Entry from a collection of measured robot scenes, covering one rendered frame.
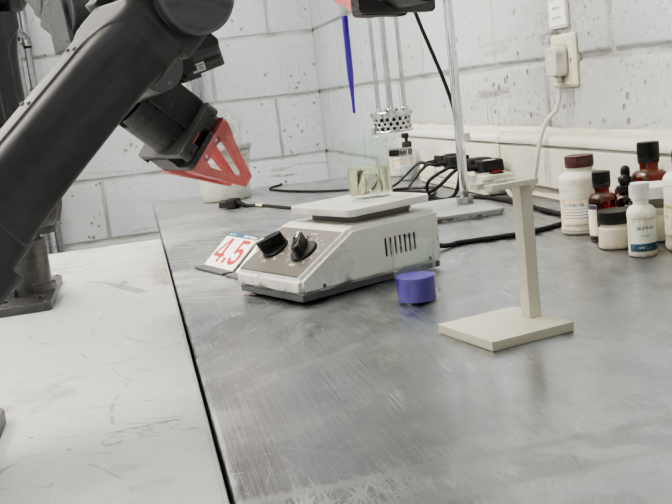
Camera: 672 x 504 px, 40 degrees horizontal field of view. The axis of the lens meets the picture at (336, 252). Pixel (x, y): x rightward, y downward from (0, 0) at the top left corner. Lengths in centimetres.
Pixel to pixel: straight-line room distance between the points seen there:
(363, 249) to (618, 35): 60
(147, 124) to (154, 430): 40
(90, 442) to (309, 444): 16
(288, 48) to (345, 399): 291
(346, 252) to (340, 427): 40
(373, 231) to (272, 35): 255
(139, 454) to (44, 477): 6
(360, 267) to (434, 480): 50
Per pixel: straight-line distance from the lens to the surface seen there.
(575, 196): 120
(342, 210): 100
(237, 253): 121
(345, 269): 98
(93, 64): 65
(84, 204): 347
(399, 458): 55
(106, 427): 68
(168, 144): 98
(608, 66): 147
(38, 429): 70
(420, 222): 104
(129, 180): 346
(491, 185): 74
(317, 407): 65
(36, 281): 120
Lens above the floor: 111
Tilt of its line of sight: 10 degrees down
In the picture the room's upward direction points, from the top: 6 degrees counter-clockwise
